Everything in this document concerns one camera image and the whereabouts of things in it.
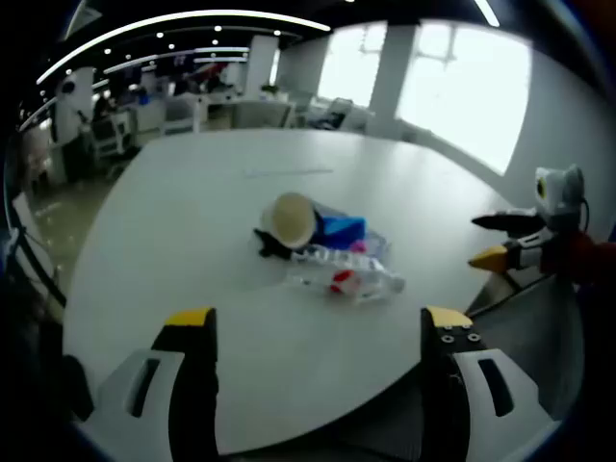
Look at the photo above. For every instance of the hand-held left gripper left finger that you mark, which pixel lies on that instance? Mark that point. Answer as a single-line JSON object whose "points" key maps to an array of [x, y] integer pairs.
{"points": [[120, 385]]}

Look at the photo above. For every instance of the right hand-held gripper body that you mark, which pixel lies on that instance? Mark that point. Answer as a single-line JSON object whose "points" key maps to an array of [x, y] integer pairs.
{"points": [[563, 197]]}

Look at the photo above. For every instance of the white office chair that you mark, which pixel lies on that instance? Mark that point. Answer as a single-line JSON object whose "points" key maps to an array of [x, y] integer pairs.
{"points": [[182, 115]]}

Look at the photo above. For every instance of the curved ceiling light strip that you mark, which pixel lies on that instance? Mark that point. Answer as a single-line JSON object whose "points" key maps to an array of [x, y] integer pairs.
{"points": [[192, 17]]}

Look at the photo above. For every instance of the paper cup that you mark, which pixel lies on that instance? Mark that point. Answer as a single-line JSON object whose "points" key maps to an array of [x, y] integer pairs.
{"points": [[289, 221]]}

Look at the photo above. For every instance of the clear red-label water bottle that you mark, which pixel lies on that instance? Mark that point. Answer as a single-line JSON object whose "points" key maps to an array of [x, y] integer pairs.
{"points": [[346, 284]]}

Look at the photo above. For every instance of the rectangular blue sponge pack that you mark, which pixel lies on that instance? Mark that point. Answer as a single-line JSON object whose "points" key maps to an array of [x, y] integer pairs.
{"points": [[339, 231]]}

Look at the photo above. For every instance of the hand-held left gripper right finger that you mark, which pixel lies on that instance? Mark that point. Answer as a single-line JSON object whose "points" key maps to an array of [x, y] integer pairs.
{"points": [[500, 385]]}

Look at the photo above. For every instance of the white mesh chair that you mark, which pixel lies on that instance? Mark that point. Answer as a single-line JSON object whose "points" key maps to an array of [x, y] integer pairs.
{"points": [[110, 135]]}

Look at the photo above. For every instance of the grey office chair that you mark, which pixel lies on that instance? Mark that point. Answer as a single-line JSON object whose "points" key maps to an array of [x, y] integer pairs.
{"points": [[339, 113]]}

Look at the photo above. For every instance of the white tabletop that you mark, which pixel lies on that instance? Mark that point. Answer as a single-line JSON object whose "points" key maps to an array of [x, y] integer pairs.
{"points": [[192, 240]]}

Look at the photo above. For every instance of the potted plant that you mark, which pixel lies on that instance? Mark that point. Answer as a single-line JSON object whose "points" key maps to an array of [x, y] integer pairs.
{"points": [[270, 90]]}

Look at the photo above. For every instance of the white pillar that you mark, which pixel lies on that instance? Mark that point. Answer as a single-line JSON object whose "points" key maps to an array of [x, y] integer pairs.
{"points": [[262, 67]]}

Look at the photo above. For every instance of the white desk partition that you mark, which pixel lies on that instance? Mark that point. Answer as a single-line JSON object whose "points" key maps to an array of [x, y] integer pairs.
{"points": [[262, 114]]}

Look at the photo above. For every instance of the black metal stand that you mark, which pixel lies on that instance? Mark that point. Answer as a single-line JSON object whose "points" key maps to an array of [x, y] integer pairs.
{"points": [[41, 264]]}

